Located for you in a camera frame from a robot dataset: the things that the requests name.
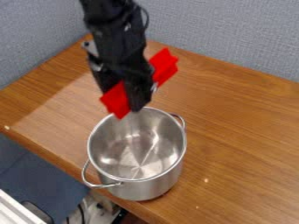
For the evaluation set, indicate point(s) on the red rectangular block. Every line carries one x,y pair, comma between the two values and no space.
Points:
115,97

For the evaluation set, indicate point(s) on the white radiator panel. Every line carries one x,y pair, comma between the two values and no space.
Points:
14,213

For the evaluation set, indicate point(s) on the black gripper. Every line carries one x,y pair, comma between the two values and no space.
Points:
118,28

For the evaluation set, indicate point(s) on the white device under table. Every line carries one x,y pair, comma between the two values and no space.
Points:
95,210

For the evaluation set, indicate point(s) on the stainless steel pot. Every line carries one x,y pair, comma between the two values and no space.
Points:
137,153

